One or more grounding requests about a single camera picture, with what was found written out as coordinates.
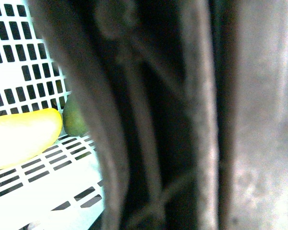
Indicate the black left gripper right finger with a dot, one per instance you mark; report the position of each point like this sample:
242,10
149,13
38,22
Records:
251,56

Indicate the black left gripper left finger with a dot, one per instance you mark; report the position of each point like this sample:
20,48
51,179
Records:
142,72

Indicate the green avocado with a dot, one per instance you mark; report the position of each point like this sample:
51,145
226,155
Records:
73,121

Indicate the light blue plastic basket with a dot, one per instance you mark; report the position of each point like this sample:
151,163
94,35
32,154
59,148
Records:
62,186

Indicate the yellow mango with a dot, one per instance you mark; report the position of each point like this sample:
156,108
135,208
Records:
24,136

